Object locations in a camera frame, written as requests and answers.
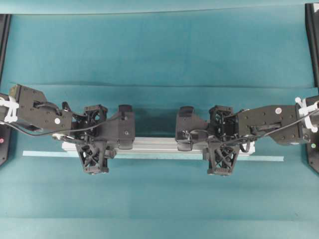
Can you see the black right base stand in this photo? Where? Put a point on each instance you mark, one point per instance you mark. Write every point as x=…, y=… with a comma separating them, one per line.
x=312, y=29

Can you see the white right cable tie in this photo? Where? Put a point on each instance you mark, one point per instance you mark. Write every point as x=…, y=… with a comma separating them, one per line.
x=304, y=111

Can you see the silver aluminium extrusion rail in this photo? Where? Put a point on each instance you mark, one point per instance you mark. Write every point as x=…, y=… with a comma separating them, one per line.
x=160, y=148

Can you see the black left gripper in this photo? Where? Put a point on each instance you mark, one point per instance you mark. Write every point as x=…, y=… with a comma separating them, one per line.
x=94, y=131

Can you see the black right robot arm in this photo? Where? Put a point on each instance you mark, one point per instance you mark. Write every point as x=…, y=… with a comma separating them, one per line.
x=282, y=123

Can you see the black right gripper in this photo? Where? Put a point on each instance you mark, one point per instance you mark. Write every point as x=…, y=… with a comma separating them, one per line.
x=220, y=153

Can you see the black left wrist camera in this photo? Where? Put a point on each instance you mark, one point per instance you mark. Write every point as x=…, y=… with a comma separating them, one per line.
x=95, y=114

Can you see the white left cable tie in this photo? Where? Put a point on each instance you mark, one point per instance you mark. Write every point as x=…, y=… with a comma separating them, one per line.
x=12, y=106

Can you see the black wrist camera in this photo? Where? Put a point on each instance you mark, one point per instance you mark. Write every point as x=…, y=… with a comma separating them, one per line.
x=95, y=114
x=223, y=120

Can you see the white cable tie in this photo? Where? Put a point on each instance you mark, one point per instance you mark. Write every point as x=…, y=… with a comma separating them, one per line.
x=12, y=106
x=304, y=111

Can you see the pale teal marker strip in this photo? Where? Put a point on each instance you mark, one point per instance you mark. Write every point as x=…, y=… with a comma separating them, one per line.
x=49, y=154

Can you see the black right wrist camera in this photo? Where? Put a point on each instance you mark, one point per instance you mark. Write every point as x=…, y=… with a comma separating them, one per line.
x=223, y=120

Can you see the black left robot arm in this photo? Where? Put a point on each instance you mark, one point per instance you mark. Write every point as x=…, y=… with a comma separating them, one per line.
x=39, y=117

